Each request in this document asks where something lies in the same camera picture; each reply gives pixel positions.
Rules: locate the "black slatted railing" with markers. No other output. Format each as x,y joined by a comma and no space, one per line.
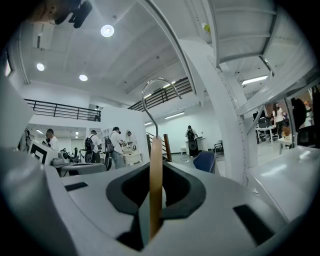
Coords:
165,93

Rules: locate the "round ceiling lamp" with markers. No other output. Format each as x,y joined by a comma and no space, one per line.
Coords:
107,30
83,77
40,66

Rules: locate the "white metal shelf rack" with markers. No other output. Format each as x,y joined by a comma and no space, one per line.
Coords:
225,112

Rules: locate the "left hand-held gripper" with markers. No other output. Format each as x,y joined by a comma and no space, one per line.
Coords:
41,153

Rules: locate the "black stair handrail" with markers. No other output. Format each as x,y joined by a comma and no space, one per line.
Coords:
149,145

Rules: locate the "person's head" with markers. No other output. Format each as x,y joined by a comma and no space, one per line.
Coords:
42,10

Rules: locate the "blue fabric chair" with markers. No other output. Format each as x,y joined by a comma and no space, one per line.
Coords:
205,161

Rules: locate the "white counter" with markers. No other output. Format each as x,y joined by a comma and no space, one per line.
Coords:
201,145

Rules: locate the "wooden clothes hanger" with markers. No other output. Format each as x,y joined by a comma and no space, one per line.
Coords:
156,175

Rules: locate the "white office desk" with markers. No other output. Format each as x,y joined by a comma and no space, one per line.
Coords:
266,130

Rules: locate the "black metal frame chair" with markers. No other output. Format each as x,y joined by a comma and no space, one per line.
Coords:
219,148

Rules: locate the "black head-worn camera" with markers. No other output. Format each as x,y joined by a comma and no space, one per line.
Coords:
81,13

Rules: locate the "small green fan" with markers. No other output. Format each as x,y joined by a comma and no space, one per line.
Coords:
206,28

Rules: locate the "black mezzanine railing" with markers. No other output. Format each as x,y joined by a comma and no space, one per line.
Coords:
62,110

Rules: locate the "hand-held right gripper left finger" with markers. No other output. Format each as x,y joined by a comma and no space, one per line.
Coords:
95,200

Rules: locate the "ceiling tube light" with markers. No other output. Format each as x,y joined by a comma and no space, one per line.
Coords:
148,123
253,80
175,115

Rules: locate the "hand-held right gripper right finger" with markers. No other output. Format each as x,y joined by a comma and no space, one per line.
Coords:
212,200

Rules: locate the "brown wooden stair post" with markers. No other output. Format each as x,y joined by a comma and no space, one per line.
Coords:
167,147

